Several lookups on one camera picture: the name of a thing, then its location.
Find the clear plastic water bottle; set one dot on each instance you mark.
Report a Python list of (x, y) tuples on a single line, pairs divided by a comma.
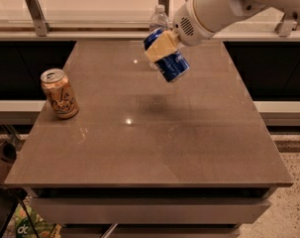
[(159, 20)]

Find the glass railing panel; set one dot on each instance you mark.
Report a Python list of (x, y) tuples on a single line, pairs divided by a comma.
[(90, 4)]

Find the right metal railing bracket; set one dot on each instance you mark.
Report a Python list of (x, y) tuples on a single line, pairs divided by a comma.
[(286, 26)]

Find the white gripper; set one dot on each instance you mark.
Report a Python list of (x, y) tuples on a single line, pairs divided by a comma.
[(186, 26)]

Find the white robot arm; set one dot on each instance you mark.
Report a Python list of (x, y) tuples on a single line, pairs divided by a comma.
[(228, 12)]

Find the green snack bag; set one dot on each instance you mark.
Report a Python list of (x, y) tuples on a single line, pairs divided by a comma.
[(28, 224)]

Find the blue pepsi can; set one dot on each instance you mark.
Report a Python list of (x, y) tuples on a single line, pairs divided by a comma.
[(172, 66)]

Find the orange lacroix can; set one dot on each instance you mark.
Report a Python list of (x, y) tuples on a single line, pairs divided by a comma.
[(57, 88)]

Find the left metal railing bracket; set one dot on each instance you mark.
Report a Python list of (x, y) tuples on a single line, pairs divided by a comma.
[(40, 24)]

